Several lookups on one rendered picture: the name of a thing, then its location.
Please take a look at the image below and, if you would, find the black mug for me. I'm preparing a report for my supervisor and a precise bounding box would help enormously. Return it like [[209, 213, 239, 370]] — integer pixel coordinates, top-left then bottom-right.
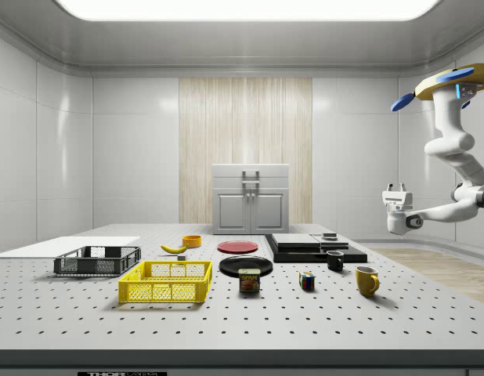
[[326, 250, 345, 272]]

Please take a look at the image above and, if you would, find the white cabinet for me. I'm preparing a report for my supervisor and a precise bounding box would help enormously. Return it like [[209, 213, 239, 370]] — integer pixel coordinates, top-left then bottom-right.
[[211, 163, 291, 236]]

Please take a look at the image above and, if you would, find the yellow mug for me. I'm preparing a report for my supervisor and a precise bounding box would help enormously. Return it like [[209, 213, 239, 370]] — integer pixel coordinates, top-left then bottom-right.
[[355, 266, 381, 298]]

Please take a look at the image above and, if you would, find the black stove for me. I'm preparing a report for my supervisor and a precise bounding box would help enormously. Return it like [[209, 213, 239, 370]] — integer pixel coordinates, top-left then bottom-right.
[[264, 232, 369, 264]]

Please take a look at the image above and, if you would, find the flat-sided can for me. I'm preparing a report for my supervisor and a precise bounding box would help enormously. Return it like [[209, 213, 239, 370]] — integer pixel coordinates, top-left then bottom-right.
[[238, 268, 262, 294]]

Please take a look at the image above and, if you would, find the drone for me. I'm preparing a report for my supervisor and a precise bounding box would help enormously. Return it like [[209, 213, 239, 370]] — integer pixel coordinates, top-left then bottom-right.
[[390, 62, 484, 113]]

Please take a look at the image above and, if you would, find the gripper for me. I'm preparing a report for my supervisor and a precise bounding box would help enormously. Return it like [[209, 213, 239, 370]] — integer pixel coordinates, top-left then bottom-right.
[[381, 182, 414, 214]]

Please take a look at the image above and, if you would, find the red plate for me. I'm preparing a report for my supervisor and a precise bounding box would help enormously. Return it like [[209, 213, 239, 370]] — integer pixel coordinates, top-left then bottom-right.
[[217, 240, 259, 254]]

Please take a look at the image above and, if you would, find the black plate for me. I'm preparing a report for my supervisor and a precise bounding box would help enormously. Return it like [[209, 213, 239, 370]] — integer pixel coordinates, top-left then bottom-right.
[[219, 255, 274, 277]]

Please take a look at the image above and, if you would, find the dark grey basket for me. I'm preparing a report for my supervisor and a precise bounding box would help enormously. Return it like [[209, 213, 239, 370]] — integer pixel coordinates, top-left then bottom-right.
[[53, 245, 143, 277]]

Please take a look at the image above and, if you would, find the white board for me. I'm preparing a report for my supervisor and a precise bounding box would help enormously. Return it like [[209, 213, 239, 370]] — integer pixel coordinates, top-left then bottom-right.
[[0, 236, 142, 259]]

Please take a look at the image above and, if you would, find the yellow basket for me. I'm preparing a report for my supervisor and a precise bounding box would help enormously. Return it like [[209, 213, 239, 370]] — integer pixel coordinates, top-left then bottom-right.
[[117, 260, 214, 305]]

